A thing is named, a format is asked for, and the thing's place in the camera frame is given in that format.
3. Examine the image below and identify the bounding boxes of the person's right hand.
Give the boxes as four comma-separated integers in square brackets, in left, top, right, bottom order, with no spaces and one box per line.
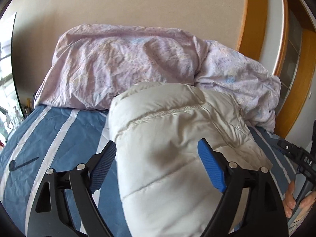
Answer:
[282,180,316,219]

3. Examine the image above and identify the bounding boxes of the glass panel door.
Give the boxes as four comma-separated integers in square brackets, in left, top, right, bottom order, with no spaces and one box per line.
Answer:
[279,10,302,106]

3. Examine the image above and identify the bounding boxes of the lilac crumpled duvet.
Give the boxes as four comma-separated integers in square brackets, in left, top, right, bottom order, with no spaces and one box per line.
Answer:
[34,24,281,131]

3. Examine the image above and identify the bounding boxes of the white puffer down jacket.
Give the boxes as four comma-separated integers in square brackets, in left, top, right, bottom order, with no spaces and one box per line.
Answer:
[108,83,272,236]

